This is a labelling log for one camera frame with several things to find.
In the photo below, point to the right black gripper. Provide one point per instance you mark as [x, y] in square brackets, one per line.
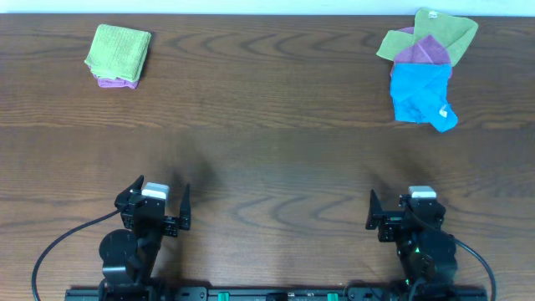
[393, 223]

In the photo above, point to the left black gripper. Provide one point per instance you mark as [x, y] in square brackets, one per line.
[155, 221]

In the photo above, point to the blue microfiber cloth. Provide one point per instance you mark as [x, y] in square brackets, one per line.
[419, 95]

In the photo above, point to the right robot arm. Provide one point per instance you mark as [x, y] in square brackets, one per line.
[426, 253]

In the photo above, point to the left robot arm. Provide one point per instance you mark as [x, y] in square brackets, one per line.
[129, 254]

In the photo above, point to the folded purple cloth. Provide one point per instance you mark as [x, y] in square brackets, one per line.
[109, 81]

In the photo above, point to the folded green cloth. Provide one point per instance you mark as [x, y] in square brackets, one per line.
[118, 53]

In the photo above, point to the crumpled purple cloth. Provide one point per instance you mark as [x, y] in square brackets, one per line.
[427, 59]

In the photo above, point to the crumpled green cloth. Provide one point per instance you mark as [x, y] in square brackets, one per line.
[454, 33]

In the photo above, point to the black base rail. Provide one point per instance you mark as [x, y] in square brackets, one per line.
[241, 294]

